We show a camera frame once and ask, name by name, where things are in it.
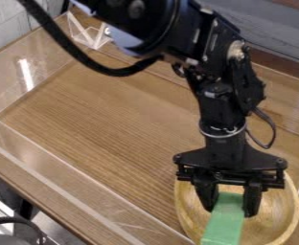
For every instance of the green rectangular block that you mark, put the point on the green rectangular block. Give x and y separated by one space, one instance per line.
223 229

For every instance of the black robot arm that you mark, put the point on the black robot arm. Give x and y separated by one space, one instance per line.
209 54

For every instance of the light wooden bowl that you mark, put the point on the light wooden bowl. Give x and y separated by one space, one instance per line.
271 217

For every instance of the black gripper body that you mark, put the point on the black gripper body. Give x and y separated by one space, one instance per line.
230 162

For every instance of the grey bench in background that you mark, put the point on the grey bench in background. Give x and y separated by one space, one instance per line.
269 24

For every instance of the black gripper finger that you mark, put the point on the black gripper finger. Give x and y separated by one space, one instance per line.
251 199
207 192

